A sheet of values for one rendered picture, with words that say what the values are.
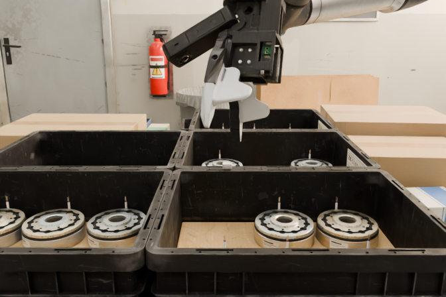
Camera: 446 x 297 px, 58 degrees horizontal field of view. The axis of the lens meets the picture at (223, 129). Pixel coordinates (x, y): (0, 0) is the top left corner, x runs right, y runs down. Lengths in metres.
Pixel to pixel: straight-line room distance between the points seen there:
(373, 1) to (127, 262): 0.67
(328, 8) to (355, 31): 3.00
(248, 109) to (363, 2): 0.37
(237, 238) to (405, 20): 3.37
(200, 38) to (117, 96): 3.30
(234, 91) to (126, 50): 3.31
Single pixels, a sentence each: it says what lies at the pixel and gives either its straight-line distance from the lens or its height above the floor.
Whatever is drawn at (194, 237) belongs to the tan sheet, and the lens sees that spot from 0.73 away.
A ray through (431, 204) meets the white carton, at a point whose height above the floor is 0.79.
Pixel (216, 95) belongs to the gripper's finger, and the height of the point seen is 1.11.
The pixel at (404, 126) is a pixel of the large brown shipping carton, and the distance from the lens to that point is 1.40.
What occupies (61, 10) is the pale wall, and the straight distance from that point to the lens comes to 3.93.
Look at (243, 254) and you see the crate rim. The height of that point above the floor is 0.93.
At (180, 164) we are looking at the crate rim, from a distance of 0.79.
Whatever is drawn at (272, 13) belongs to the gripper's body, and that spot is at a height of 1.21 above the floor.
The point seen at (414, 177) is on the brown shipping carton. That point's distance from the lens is 1.19.
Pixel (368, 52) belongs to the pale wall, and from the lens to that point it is 3.84.
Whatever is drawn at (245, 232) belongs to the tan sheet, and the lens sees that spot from 0.75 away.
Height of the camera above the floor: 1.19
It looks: 14 degrees down
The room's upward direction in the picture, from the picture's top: straight up
